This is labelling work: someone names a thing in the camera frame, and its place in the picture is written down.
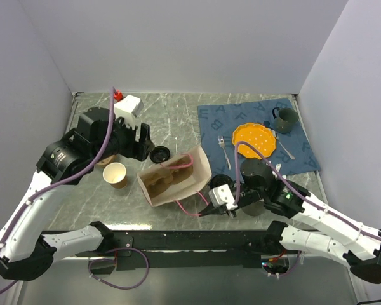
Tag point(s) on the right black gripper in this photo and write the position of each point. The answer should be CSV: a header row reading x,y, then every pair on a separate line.
x,y
211,209

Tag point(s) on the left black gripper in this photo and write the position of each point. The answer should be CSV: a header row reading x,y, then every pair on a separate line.
x,y
138,150

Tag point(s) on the black plastic cup lid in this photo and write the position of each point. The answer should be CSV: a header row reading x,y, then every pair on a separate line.
x,y
159,154
219,180

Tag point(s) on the brown paper coffee cup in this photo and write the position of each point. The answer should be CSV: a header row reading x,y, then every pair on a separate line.
x,y
115,174

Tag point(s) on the brown pulp cup carrier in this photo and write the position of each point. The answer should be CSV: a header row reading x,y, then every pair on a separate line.
x,y
103,163
158,182

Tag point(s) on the pink cream paper gift bag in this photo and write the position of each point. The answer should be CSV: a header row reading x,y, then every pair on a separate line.
x,y
193,185

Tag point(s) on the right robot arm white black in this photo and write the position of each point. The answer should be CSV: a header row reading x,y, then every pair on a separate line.
x,y
334,235

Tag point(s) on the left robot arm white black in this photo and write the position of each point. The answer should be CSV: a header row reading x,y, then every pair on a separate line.
x,y
25,252

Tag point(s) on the grey cylindrical straw holder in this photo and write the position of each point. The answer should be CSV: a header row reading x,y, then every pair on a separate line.
x,y
254,209

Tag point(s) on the silver fork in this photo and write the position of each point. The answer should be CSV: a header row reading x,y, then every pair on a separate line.
x,y
222,145

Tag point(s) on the blue lettered cloth placemat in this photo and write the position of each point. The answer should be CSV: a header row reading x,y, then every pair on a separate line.
x,y
218,123

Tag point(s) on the orange dotted plate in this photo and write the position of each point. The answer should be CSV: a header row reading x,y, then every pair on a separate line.
x,y
257,135

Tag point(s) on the silver spoon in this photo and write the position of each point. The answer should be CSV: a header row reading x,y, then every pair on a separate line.
x,y
275,134

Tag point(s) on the dark green mug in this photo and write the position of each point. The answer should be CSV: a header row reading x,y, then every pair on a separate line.
x,y
284,119

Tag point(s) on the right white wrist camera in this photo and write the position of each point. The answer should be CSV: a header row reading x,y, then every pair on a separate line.
x,y
222,196

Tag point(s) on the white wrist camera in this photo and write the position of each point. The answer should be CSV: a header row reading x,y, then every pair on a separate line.
x,y
127,108
222,196

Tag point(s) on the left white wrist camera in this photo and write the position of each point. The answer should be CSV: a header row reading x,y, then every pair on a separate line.
x,y
127,108

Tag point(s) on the black mounting base rail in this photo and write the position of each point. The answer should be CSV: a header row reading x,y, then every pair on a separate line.
x,y
179,249

